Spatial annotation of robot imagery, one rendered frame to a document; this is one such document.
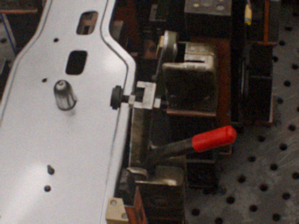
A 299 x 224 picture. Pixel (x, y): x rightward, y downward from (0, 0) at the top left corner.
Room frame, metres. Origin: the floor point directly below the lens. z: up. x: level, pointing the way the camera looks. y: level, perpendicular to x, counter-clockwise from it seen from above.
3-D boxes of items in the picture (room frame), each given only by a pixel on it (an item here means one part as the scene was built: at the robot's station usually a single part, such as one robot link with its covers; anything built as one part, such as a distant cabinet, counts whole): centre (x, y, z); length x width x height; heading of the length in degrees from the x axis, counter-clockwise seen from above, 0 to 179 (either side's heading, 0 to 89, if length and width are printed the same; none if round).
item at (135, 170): (0.44, 0.04, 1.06); 0.03 x 0.01 x 0.03; 75
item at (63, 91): (0.62, 0.13, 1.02); 0.03 x 0.03 x 0.07
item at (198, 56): (0.62, -0.07, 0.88); 0.11 x 0.09 x 0.37; 75
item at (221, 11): (0.67, -0.10, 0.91); 0.07 x 0.05 x 0.42; 75
